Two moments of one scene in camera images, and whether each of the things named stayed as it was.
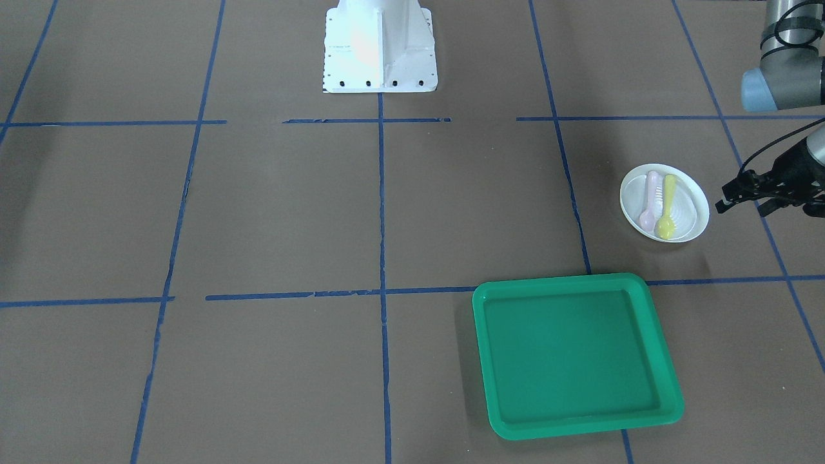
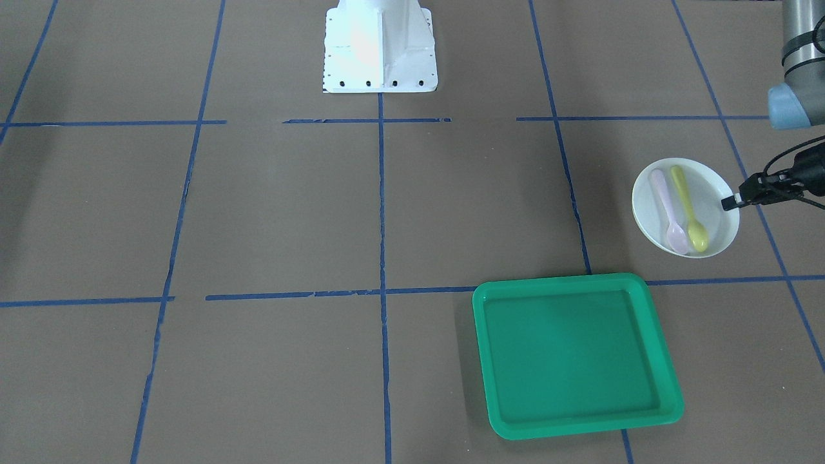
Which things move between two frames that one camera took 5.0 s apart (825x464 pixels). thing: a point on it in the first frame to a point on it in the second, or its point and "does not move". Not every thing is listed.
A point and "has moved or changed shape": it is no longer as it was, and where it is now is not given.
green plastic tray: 572,355 does not move
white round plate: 689,209 has moved or changed shape
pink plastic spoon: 655,201 to 677,238
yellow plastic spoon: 666,227 to 697,234
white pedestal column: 379,46 does not move
